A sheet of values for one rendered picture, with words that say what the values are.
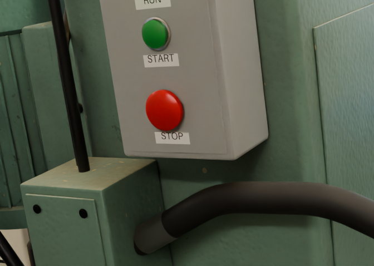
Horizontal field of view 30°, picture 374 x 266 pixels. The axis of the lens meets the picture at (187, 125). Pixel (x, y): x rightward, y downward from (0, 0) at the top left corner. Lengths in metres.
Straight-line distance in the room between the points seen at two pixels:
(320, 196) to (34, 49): 0.35
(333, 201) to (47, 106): 0.34
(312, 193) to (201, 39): 0.13
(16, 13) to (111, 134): 0.19
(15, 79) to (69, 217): 0.23
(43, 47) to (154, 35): 0.24
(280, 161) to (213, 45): 0.12
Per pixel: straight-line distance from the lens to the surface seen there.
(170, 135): 0.52
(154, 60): 0.51
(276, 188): 0.51
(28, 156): 0.78
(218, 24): 0.48
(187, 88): 0.50
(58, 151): 0.73
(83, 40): 0.62
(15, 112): 0.77
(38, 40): 0.72
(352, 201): 0.49
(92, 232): 0.57
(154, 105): 0.50
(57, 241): 0.60
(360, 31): 0.65
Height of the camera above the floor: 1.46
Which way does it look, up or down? 13 degrees down
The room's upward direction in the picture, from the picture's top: 8 degrees counter-clockwise
